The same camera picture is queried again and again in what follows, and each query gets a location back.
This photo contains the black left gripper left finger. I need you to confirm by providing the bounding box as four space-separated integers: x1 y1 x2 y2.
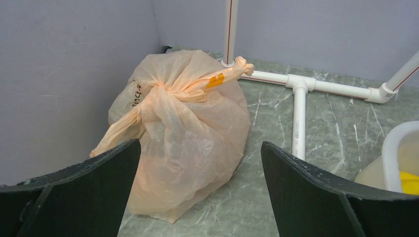
0 139 141 237

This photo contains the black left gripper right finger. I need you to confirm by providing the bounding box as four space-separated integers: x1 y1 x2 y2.
261 141 419 237

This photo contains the peach plastic bag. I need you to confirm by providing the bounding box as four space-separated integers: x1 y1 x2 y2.
90 50 254 223

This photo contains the yellow fake banana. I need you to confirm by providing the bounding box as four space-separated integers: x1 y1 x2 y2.
400 171 419 196

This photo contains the white plastic basin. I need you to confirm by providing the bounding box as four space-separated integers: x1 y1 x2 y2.
355 121 419 193

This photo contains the white PVC pipe frame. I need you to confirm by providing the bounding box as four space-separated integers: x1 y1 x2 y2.
220 0 419 160

